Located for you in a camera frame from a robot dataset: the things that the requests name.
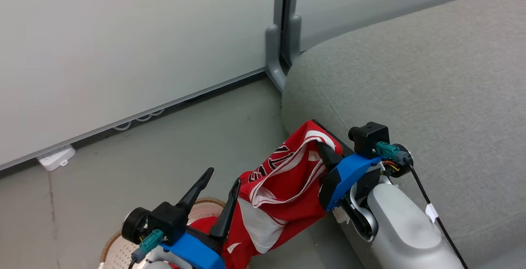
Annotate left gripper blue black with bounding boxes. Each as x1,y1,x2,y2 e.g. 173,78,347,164
160,168,242,269

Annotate cream perforated laundry basket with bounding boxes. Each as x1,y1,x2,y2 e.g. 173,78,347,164
100,197,227,269

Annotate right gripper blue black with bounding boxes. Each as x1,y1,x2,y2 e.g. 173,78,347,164
310,119,383,212

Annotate teal right cable connector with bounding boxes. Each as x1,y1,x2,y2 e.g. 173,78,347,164
376,141,400,159

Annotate white cable loops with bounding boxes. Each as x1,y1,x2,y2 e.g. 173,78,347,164
113,108,165,131

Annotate white power strip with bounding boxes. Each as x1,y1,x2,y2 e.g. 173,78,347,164
37,145,76,172

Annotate red sports jersey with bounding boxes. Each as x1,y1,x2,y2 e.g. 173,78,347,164
187,120,344,269

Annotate grey partition foot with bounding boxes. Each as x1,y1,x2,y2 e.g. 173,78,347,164
288,13,302,66
265,24,287,93

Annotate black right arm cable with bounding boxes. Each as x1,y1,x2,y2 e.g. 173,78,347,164
405,158,469,269

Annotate grey fabric sofa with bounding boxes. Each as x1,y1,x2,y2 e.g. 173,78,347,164
281,0,526,269

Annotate large white partition panel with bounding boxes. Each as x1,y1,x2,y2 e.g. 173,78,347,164
0,0,286,171

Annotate teal cable connector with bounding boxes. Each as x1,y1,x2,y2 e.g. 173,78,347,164
131,229,165,263
376,141,400,159

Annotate teal left cable connector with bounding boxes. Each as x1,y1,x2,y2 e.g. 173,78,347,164
131,229,165,263

